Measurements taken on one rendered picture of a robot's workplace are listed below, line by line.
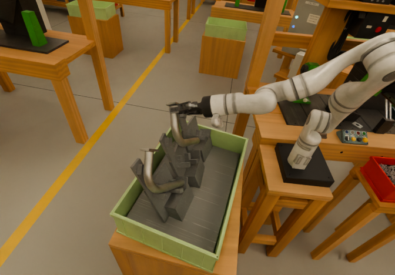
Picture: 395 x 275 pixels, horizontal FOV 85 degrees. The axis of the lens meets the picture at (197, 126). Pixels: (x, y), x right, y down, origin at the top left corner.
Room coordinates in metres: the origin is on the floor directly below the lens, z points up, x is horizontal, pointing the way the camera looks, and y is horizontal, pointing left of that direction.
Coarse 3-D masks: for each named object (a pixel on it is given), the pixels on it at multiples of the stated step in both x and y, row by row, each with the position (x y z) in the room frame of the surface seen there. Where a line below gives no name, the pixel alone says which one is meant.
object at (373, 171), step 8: (376, 160) 0.86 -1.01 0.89; (384, 160) 0.86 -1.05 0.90; (392, 160) 0.86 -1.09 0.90; (360, 168) 0.86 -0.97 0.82; (368, 168) 0.83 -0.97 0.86; (376, 168) 0.79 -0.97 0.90; (384, 168) 0.82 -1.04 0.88; (392, 168) 0.82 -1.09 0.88; (368, 176) 0.79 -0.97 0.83; (376, 176) 0.76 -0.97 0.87; (384, 176) 0.73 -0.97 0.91; (392, 176) 0.76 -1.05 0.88; (376, 184) 0.73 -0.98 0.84; (384, 184) 0.71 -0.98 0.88; (392, 184) 0.68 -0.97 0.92; (376, 192) 0.70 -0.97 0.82; (384, 192) 0.68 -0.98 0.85; (392, 192) 0.65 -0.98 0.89; (384, 200) 0.65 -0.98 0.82; (392, 200) 0.65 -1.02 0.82
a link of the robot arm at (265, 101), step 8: (232, 96) 0.60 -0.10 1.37; (240, 96) 0.59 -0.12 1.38; (248, 96) 0.57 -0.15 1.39; (256, 96) 0.56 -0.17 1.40; (264, 96) 0.56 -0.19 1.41; (272, 96) 0.56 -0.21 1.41; (232, 104) 0.57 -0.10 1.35; (240, 104) 0.57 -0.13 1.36; (248, 104) 0.56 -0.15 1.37; (256, 104) 0.55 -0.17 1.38; (264, 104) 0.54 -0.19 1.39; (272, 104) 0.54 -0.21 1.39; (232, 112) 0.57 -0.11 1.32; (240, 112) 0.57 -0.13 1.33; (248, 112) 0.56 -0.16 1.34; (256, 112) 0.55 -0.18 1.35; (264, 112) 0.54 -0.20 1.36
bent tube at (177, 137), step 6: (174, 102) 0.63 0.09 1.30; (174, 114) 0.61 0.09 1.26; (174, 120) 0.59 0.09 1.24; (174, 126) 0.58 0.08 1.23; (174, 132) 0.57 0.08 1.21; (174, 138) 0.57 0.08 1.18; (180, 138) 0.57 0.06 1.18; (192, 138) 0.67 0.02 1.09; (198, 138) 0.71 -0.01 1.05; (180, 144) 0.57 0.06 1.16; (186, 144) 0.59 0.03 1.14; (192, 144) 0.64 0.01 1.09
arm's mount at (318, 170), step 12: (276, 144) 0.90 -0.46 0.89; (288, 144) 0.90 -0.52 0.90; (276, 156) 0.84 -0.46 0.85; (288, 156) 0.81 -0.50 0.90; (312, 156) 0.82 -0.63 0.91; (288, 168) 0.73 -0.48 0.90; (312, 168) 0.74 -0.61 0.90; (324, 168) 0.75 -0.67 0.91; (288, 180) 0.67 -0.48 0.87; (300, 180) 0.67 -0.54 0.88; (312, 180) 0.67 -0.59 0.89; (324, 180) 0.67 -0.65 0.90
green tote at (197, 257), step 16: (208, 128) 0.89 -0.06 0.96; (160, 144) 0.74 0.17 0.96; (224, 144) 0.87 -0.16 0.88; (240, 144) 0.84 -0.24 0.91; (160, 160) 0.73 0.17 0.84; (240, 160) 0.69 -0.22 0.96; (128, 192) 0.46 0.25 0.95; (128, 208) 0.44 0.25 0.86; (128, 224) 0.35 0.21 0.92; (224, 224) 0.37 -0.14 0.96; (144, 240) 0.33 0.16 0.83; (160, 240) 0.31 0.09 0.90; (176, 240) 0.30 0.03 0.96; (176, 256) 0.29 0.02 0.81; (192, 256) 0.28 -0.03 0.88; (208, 256) 0.26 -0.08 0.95
